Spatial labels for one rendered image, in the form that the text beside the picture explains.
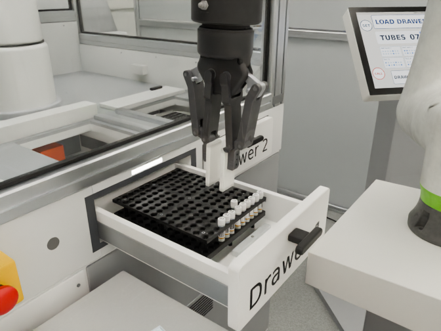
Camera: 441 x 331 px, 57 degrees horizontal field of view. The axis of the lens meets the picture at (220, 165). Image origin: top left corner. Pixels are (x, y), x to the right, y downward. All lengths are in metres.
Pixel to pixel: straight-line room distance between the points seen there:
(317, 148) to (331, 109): 0.26
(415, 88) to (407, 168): 0.75
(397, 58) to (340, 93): 0.98
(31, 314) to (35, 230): 0.14
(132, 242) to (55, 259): 0.13
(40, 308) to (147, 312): 0.18
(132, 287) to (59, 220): 0.18
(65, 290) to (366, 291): 0.51
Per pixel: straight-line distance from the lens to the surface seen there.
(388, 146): 1.56
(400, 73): 1.39
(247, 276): 0.56
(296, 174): 2.62
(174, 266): 0.65
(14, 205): 0.66
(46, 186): 0.67
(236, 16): 0.52
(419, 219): 0.84
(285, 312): 1.83
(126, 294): 0.77
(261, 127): 1.09
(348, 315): 1.83
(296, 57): 2.44
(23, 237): 0.69
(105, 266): 0.82
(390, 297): 0.73
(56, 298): 0.78
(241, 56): 0.54
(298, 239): 0.63
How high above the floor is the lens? 1.25
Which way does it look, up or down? 24 degrees down
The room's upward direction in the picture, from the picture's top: straight up
